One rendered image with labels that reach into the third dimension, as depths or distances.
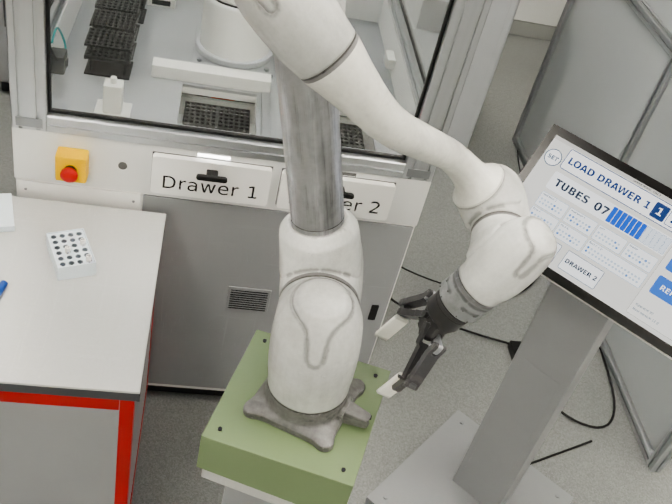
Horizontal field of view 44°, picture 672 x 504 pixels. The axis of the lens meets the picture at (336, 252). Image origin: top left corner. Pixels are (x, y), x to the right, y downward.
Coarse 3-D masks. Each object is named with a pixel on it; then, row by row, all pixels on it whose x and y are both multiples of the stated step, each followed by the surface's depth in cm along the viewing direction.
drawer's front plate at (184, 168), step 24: (168, 168) 199; (192, 168) 200; (216, 168) 200; (240, 168) 201; (264, 168) 202; (168, 192) 204; (192, 192) 204; (216, 192) 205; (240, 192) 205; (264, 192) 206
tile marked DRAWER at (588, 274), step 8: (568, 256) 185; (576, 256) 184; (560, 264) 185; (568, 264) 185; (576, 264) 184; (584, 264) 184; (592, 264) 183; (568, 272) 184; (576, 272) 184; (584, 272) 183; (592, 272) 183; (600, 272) 182; (584, 280) 183; (592, 280) 182; (592, 288) 182
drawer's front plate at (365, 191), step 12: (348, 180) 205; (360, 180) 206; (372, 180) 207; (348, 192) 207; (360, 192) 208; (372, 192) 208; (384, 192) 208; (276, 204) 209; (288, 204) 209; (348, 204) 210; (360, 204) 210; (372, 204) 210; (384, 204) 211; (360, 216) 213; (372, 216) 213; (384, 216) 213
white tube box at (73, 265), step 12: (48, 240) 186; (60, 240) 187; (72, 240) 189; (60, 252) 185; (72, 252) 185; (84, 252) 186; (60, 264) 182; (72, 264) 184; (84, 264) 183; (60, 276) 182; (72, 276) 183; (84, 276) 185
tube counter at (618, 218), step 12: (600, 204) 185; (612, 204) 184; (600, 216) 184; (612, 216) 183; (624, 216) 182; (624, 228) 182; (636, 228) 181; (648, 228) 180; (636, 240) 180; (648, 240) 180; (660, 240) 179; (660, 252) 178
